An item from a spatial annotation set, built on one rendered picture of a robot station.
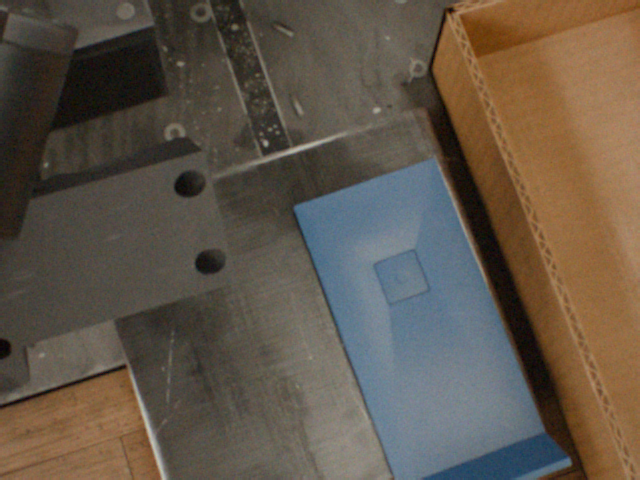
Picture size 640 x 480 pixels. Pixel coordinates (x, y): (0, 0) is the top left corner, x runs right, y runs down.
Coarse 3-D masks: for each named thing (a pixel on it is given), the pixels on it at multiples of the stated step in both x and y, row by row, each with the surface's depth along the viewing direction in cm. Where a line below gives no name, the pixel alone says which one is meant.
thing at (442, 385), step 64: (384, 192) 61; (320, 256) 60; (384, 256) 60; (448, 256) 60; (384, 320) 60; (448, 320) 60; (384, 384) 59; (448, 384) 59; (512, 384) 59; (384, 448) 58; (448, 448) 58; (512, 448) 58
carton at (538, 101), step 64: (512, 0) 59; (576, 0) 62; (448, 64) 61; (512, 64) 65; (576, 64) 65; (512, 128) 64; (576, 128) 64; (512, 192) 57; (576, 192) 63; (512, 256) 61; (576, 256) 63; (576, 320) 55; (576, 384) 57; (576, 448) 60
